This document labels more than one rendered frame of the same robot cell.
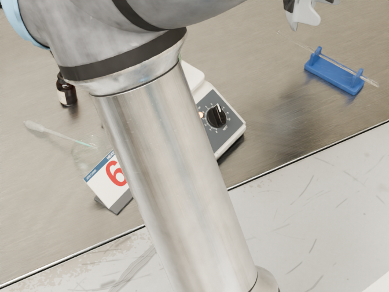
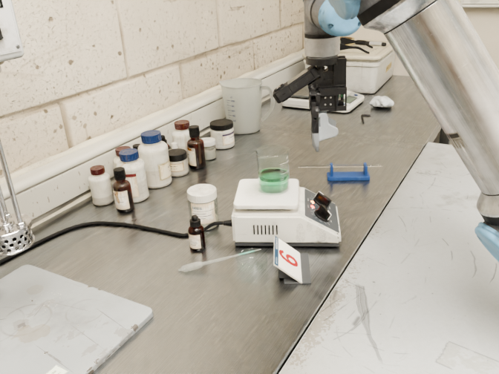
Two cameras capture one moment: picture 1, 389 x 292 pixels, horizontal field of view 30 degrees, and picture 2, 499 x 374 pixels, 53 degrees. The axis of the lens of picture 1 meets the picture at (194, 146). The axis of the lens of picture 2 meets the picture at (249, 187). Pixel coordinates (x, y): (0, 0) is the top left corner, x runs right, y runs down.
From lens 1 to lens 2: 69 cm
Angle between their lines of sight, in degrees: 37
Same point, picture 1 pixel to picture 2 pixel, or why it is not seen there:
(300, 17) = (324, 135)
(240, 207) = (381, 245)
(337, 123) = (378, 192)
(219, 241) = not seen: outside the picture
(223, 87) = not seen: hidden behind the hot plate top
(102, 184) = (286, 266)
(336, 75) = (350, 174)
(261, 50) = not seen: hidden behind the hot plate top
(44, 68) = (159, 240)
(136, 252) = (351, 295)
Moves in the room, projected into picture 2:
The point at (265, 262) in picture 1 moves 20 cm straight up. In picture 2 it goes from (433, 260) to (446, 153)
